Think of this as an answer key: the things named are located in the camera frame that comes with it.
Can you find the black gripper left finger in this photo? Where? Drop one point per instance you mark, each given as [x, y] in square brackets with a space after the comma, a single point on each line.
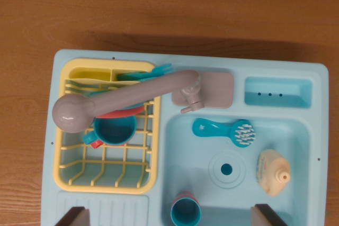
[76, 218]

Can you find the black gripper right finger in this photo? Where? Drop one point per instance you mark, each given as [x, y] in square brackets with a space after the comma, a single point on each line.
[265, 216]

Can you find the cream detergent bottle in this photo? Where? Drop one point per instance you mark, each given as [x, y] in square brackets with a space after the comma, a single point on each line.
[271, 173]

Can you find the light blue toy sink unit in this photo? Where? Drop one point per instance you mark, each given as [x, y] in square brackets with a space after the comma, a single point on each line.
[185, 157]

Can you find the yellow plastic dish rack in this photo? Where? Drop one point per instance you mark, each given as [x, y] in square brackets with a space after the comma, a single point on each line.
[106, 186]

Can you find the teal scrub brush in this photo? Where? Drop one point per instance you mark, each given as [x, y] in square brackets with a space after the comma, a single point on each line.
[212, 129]

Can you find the grey toy faucet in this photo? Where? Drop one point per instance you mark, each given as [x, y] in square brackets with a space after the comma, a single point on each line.
[127, 95]

